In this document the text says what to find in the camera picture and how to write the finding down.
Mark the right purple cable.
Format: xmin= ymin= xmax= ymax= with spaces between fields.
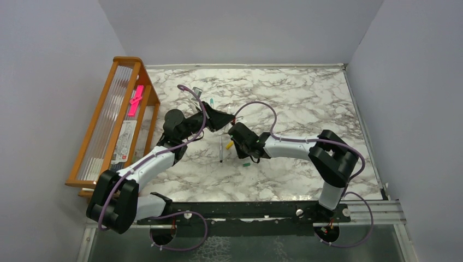
xmin=233 ymin=101 xmax=375 ymax=249

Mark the wooden rack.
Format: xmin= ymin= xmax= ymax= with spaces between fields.
xmin=65 ymin=56 xmax=161 ymax=201

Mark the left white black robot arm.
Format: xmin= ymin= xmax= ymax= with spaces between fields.
xmin=86 ymin=102 xmax=235 ymax=234

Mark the yellow pen cap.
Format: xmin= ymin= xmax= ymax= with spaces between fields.
xmin=225 ymin=141 xmax=234 ymax=150

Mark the white pen leftmost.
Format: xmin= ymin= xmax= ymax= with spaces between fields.
xmin=219 ymin=136 xmax=223 ymax=163

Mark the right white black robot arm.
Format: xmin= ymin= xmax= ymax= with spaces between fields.
xmin=228 ymin=122 xmax=361 ymax=222

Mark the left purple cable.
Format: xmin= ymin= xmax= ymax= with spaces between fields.
xmin=97 ymin=84 xmax=209 ymax=252

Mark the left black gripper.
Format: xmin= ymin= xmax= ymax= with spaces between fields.
xmin=179 ymin=101 xmax=235 ymax=141

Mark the purple cable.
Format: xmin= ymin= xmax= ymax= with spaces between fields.
xmin=233 ymin=101 xmax=375 ymax=249
xmin=97 ymin=84 xmax=209 ymax=252

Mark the black mounting rail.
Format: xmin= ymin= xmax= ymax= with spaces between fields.
xmin=136 ymin=200 xmax=351 ymax=237

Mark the pink clip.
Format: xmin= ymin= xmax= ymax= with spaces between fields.
xmin=127 ymin=85 xmax=144 ymax=117

